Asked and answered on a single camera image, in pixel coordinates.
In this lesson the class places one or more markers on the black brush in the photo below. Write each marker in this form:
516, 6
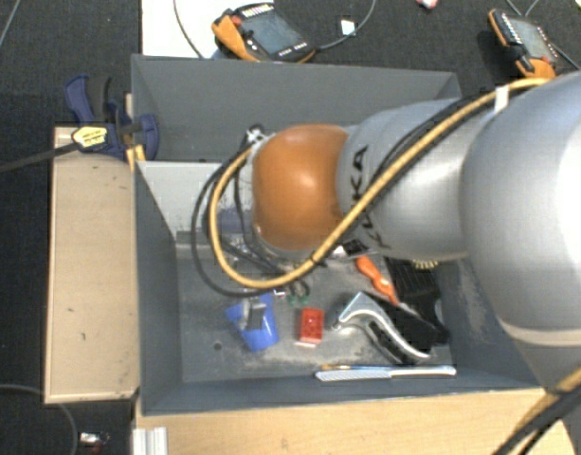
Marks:
415, 296

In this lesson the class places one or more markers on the silver and black hand tool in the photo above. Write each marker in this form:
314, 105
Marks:
366, 313

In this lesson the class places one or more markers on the blue cup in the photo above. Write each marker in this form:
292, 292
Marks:
261, 337

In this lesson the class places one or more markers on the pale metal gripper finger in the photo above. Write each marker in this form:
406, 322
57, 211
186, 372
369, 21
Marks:
258, 314
246, 313

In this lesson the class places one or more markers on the white comb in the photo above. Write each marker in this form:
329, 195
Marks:
380, 373

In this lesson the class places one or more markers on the grey metal bin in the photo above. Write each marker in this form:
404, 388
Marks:
176, 112

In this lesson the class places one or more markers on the pale wood board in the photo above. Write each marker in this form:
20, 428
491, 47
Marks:
91, 273

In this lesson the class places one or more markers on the thin blue and brown pencil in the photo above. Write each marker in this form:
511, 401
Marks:
342, 367

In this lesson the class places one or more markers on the red toy brick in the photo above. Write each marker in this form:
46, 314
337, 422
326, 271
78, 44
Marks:
311, 325

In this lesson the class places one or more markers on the black cylinder on white bracket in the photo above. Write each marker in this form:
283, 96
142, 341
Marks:
354, 247

